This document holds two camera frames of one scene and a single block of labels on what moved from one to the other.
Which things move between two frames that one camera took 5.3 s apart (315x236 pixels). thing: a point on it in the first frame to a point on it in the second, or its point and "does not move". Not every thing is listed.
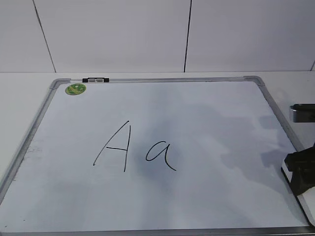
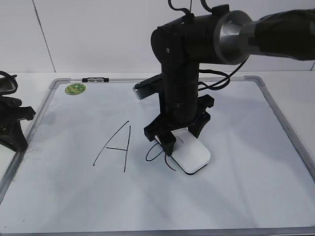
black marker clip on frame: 96,79 does not move
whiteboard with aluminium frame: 197,156 does not move
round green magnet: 74,89 does not move
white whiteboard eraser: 306,200 to 189,153
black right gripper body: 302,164 to 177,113
